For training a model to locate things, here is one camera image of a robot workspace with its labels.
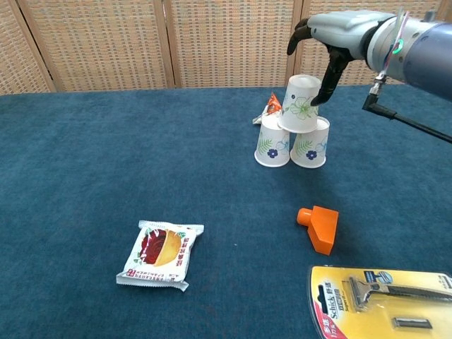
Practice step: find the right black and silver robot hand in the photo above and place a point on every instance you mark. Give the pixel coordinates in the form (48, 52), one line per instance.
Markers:
(346, 31)

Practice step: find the white floral paper cup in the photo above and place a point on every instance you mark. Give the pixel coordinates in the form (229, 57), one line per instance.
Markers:
(310, 148)
(272, 148)
(298, 106)

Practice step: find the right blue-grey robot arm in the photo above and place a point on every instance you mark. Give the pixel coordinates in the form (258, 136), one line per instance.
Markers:
(423, 53)

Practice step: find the orange and white snack wrapper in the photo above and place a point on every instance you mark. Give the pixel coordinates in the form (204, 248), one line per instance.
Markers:
(272, 104)

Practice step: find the woven wooden folding screen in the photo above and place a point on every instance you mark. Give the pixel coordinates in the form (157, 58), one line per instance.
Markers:
(229, 42)

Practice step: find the orange plastic block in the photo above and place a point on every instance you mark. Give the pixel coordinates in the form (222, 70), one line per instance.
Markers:
(323, 229)

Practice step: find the blue plush table cover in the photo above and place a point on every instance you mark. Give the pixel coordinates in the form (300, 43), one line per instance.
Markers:
(106, 159)

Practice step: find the yellow razor blister pack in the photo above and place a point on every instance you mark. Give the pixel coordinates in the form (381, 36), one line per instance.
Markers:
(353, 319)

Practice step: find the white pastry packet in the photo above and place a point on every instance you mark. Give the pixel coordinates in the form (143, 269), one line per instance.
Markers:
(159, 254)

